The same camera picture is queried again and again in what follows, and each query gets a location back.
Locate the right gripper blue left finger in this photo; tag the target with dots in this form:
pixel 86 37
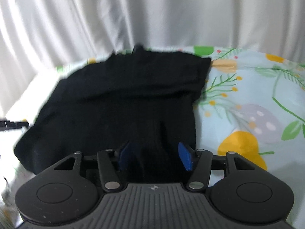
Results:
pixel 122 155

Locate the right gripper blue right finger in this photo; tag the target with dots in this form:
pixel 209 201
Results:
pixel 187 155

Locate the black knit garment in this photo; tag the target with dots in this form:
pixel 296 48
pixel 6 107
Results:
pixel 143 97

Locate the floral light blue bedsheet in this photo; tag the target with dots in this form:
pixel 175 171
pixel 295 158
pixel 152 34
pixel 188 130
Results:
pixel 254 104

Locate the white curtain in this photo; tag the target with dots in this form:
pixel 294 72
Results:
pixel 40 34

